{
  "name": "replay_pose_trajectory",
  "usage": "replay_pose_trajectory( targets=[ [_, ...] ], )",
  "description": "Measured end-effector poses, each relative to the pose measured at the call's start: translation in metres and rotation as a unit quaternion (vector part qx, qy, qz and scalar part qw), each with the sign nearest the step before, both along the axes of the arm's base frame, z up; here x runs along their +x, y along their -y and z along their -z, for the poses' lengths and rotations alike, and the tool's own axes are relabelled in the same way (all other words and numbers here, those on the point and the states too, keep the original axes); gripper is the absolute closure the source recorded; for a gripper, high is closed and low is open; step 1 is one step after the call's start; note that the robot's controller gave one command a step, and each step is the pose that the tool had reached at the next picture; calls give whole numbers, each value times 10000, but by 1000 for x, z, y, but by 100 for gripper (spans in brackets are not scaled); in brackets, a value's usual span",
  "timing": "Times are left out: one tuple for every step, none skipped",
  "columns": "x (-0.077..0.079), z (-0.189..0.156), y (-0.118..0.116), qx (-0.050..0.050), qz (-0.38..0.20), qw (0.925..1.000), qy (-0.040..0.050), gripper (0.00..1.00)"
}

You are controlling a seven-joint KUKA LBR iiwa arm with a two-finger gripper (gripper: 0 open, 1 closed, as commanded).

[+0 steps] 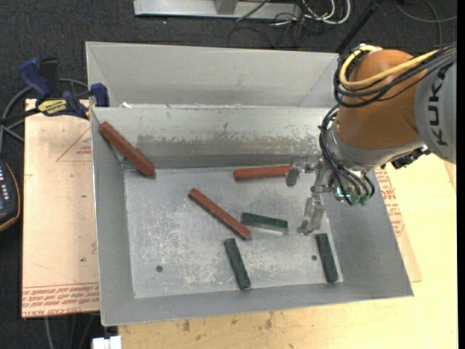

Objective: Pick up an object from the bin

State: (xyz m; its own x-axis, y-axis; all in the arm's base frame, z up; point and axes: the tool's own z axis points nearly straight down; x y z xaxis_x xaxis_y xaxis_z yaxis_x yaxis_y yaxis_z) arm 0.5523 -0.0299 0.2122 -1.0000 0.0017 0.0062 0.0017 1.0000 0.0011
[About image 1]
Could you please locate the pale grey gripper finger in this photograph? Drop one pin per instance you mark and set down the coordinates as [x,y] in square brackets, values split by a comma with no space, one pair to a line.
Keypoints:
[293,176]
[313,214]

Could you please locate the red-brown flat block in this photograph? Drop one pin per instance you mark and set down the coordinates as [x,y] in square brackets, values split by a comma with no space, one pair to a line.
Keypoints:
[259,173]
[218,213]
[125,148]

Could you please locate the dark green flat block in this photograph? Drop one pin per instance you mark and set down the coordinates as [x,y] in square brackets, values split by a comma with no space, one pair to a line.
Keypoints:
[263,219]
[237,264]
[327,258]

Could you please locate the grey metal bin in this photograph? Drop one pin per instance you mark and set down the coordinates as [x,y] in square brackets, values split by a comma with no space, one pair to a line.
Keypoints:
[181,253]

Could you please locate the brown cardboard board, red print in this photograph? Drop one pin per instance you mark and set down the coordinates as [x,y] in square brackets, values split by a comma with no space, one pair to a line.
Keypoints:
[58,202]

